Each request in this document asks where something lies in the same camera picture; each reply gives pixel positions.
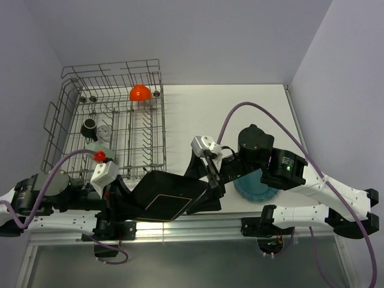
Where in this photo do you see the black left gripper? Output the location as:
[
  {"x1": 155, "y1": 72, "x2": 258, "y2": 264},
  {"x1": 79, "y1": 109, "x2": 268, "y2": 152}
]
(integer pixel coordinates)
[{"x1": 55, "y1": 173, "x2": 151, "y2": 224}]

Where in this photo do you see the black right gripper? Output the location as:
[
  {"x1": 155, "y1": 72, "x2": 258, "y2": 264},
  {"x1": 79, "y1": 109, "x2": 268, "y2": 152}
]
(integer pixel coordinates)
[{"x1": 176, "y1": 146, "x2": 264, "y2": 215}]

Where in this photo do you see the black square floral plate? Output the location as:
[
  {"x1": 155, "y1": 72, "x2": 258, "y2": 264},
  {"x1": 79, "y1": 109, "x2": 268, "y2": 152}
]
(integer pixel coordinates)
[{"x1": 131, "y1": 170, "x2": 208, "y2": 222}]

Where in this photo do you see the teal round plate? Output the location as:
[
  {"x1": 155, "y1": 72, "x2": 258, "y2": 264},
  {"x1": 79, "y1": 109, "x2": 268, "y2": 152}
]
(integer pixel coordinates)
[{"x1": 233, "y1": 170, "x2": 279, "y2": 203}]

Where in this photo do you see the light green cup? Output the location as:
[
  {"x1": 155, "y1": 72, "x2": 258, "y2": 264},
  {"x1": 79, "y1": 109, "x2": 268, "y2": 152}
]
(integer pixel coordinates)
[{"x1": 85, "y1": 142, "x2": 116, "y2": 163}]

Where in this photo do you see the clear drinking glass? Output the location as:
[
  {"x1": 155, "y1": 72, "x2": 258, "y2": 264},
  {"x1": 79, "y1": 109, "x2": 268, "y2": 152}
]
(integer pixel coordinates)
[{"x1": 97, "y1": 125, "x2": 112, "y2": 142}]

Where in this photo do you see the brown mug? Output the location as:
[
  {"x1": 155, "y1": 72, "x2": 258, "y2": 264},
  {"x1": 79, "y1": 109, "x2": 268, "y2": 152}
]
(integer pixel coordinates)
[{"x1": 80, "y1": 118, "x2": 98, "y2": 142}]

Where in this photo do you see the orange bowl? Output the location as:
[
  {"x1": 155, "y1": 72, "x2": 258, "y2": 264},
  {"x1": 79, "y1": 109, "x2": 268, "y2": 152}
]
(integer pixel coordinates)
[{"x1": 129, "y1": 84, "x2": 152, "y2": 101}]

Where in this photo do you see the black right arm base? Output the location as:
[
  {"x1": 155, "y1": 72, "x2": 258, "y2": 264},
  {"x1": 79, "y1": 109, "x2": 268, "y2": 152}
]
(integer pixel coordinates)
[{"x1": 241, "y1": 205, "x2": 295, "y2": 238}]

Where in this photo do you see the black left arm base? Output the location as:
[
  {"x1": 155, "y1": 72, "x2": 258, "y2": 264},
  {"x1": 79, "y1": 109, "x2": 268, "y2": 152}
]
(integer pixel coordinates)
[{"x1": 92, "y1": 221, "x2": 137, "y2": 259}]

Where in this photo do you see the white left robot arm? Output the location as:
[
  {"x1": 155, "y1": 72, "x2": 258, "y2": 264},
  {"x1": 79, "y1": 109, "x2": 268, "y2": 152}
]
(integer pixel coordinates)
[{"x1": 1, "y1": 164, "x2": 144, "y2": 241}]

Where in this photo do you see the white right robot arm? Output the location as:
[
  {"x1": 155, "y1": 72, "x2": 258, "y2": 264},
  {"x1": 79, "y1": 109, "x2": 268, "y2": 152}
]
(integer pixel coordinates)
[{"x1": 185, "y1": 124, "x2": 380, "y2": 239}]

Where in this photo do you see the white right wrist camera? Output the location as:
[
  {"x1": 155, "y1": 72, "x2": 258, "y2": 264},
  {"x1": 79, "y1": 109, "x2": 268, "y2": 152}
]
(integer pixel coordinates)
[{"x1": 191, "y1": 136, "x2": 223, "y2": 170}]

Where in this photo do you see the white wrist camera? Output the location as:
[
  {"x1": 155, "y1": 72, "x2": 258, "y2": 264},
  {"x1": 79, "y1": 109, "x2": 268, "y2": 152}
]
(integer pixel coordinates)
[
  {"x1": 191, "y1": 136, "x2": 223, "y2": 170},
  {"x1": 90, "y1": 150, "x2": 119, "y2": 198}
]

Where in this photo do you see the aluminium table front rail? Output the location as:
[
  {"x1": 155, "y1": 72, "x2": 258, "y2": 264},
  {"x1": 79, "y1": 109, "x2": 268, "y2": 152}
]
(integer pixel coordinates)
[{"x1": 28, "y1": 209, "x2": 344, "y2": 245}]

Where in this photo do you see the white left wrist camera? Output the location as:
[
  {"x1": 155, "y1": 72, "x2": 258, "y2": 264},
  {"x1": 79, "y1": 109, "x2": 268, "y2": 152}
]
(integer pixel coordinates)
[{"x1": 90, "y1": 150, "x2": 119, "y2": 198}]

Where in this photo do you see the purple under-table cable loop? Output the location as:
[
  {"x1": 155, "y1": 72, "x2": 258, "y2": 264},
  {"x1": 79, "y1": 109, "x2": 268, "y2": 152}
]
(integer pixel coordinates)
[{"x1": 87, "y1": 235, "x2": 129, "y2": 265}]

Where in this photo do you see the grey wire dish rack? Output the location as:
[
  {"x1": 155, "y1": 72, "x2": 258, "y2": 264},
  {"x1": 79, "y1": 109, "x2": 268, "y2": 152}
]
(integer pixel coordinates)
[{"x1": 40, "y1": 59, "x2": 166, "y2": 184}]

